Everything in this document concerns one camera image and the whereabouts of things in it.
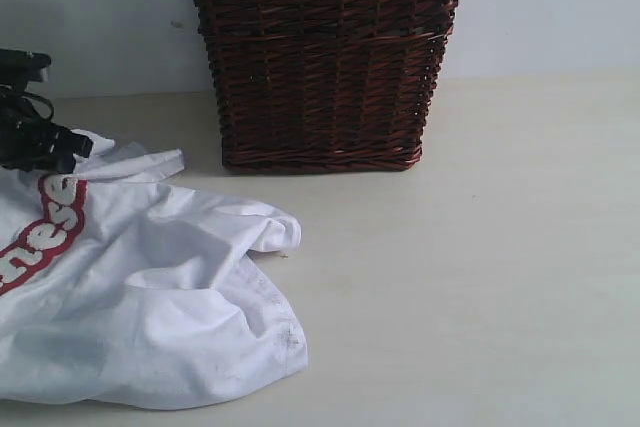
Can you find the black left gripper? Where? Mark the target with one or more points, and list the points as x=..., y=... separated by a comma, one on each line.
x=31, y=141

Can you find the white t-shirt red lettering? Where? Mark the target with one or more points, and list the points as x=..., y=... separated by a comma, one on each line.
x=118, y=287

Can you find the dark red wicker basket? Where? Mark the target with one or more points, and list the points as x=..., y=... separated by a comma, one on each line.
x=319, y=86

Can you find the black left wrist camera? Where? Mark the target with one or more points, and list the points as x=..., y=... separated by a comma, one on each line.
x=18, y=67

